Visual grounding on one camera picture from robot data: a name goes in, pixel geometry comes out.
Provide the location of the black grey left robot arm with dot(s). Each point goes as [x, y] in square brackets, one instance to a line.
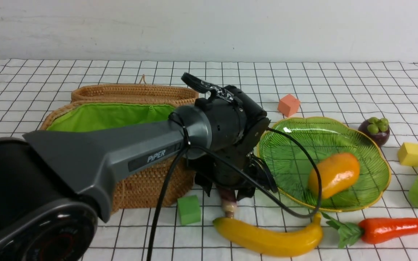
[54, 186]

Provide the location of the purple toy eggplant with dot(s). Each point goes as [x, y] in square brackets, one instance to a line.
[228, 201]

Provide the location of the yellow foam cube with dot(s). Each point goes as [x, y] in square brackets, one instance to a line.
[408, 154]

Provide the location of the white black grid tablecloth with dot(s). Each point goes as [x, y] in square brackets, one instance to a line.
[347, 92]

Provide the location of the yellow toy banana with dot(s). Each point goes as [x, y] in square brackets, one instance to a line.
[268, 242]

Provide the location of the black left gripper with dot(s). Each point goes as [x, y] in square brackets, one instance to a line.
[211, 171]

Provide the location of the green foam cube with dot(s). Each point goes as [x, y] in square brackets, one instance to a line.
[189, 210]

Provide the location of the woven rattan basket lid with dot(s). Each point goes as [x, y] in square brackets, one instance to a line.
[134, 93]

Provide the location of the green glass leaf plate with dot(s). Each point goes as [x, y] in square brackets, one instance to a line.
[286, 151]

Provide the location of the orange toy carrot green leaves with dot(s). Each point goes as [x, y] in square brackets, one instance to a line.
[372, 230]

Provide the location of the orange foam cube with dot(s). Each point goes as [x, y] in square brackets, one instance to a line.
[288, 105]

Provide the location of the orange yellow toy mango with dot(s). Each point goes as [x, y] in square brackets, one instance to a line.
[338, 173]

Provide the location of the woven rattan basket green lining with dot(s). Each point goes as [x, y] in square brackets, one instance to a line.
[143, 188]

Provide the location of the dark purple toy mangosteen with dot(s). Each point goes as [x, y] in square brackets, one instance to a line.
[376, 129]

